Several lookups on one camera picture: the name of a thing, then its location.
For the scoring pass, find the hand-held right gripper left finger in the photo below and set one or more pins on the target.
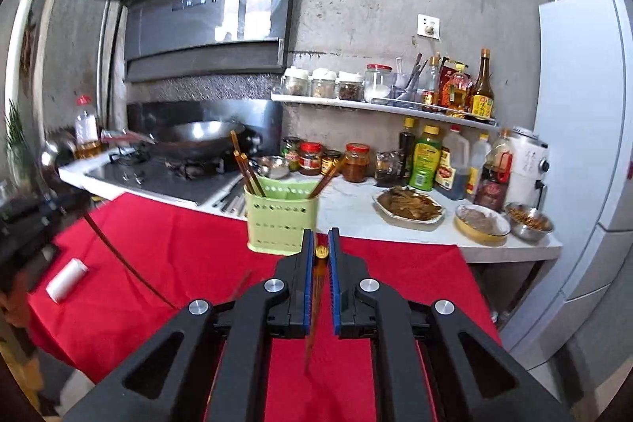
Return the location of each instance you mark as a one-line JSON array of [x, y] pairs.
[[310, 283]]

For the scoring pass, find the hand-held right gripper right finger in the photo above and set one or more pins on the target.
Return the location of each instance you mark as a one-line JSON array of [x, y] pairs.
[[334, 283]]

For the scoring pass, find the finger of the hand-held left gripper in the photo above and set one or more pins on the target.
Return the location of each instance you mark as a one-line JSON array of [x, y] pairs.
[[71, 209]]

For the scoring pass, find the brown wooden chopstick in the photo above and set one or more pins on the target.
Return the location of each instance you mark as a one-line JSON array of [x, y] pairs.
[[128, 264], [320, 273], [319, 187], [242, 160], [329, 177], [249, 177]]

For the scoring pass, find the green plastic utensil holder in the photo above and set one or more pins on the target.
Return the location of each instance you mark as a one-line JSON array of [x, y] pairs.
[[279, 219]]

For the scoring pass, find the person's left forearm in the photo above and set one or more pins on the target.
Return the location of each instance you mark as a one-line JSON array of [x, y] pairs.
[[11, 308]]

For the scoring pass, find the glass cup with utensils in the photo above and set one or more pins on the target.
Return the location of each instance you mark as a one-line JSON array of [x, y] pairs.
[[408, 83]]

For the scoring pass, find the white paper roll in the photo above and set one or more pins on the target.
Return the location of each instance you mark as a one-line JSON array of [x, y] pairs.
[[67, 279]]

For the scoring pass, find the steel ladle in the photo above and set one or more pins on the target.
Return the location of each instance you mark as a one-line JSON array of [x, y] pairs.
[[52, 155]]

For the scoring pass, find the red-capped cooking oil bottle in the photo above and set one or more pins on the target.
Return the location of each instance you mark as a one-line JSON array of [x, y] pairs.
[[87, 128]]

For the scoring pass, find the green plant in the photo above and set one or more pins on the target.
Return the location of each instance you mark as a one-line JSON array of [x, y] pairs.
[[16, 145]]

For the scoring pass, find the gas stove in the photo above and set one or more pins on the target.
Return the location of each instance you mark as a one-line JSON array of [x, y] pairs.
[[163, 177]]

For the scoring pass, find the red tablecloth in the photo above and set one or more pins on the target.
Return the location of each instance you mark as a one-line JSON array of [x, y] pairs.
[[173, 244]]

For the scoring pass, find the white plate of food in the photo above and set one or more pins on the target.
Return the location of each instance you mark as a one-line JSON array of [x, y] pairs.
[[408, 204]]

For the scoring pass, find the large red-lidded sauce jar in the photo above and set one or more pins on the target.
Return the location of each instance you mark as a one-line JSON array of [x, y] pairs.
[[356, 165]]

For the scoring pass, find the small steel bowl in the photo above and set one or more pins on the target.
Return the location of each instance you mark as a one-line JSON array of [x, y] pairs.
[[273, 167]]

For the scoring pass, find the steel tongs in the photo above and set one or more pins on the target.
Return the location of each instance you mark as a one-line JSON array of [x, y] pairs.
[[225, 194]]

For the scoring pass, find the red-lidded chili sauce jar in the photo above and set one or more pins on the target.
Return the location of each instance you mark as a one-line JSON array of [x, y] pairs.
[[310, 160]]

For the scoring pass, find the dark spice bag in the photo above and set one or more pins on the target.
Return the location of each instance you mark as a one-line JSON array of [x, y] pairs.
[[388, 170]]

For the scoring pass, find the green-lidded jar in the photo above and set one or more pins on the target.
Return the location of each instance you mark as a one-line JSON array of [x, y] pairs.
[[291, 155]]

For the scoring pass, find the black wok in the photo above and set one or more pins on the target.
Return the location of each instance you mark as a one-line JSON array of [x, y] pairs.
[[198, 135]]

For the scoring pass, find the dark soy sauce bottle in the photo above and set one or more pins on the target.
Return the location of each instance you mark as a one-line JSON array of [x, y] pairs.
[[407, 152]]

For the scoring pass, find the green bottle with yellow cap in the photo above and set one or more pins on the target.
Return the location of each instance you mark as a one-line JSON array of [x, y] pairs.
[[425, 162]]

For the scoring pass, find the yellow oval dish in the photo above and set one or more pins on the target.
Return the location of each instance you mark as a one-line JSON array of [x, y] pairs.
[[482, 224]]

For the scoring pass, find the dark vinegar jug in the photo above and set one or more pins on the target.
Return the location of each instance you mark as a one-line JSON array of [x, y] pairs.
[[452, 170]]

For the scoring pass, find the clear oil jug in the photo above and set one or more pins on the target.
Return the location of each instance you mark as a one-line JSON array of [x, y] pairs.
[[477, 165]]

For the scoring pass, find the white-lidded spice jar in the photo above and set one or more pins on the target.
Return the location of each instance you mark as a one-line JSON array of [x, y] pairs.
[[324, 85], [351, 88], [296, 83]]

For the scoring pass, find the red-lidded glass jar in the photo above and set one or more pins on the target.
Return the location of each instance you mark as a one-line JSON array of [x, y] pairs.
[[378, 86]]

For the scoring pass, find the steel bowl of food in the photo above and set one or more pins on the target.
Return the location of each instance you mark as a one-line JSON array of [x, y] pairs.
[[531, 222]]

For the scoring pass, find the small clear sauce bottle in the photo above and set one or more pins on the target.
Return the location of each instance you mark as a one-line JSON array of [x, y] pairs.
[[431, 86]]

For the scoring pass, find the white electric appliance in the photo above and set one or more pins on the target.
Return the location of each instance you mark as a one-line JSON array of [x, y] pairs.
[[529, 170]]

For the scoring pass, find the yellow-capped oil bottle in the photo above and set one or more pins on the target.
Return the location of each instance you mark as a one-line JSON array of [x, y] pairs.
[[460, 93]]

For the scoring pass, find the steel range hood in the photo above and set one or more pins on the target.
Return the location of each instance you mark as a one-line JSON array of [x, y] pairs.
[[207, 21]]

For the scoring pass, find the red seasoning packet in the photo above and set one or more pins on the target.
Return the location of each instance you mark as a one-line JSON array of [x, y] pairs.
[[447, 78]]

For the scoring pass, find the tall brown sauce bottle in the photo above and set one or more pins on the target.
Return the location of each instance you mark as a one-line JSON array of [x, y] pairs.
[[482, 95]]

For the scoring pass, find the white refrigerator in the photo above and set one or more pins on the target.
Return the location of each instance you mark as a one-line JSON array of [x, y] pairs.
[[578, 130]]

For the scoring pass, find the white wall outlet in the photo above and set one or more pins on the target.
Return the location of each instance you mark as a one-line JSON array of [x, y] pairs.
[[428, 26]]

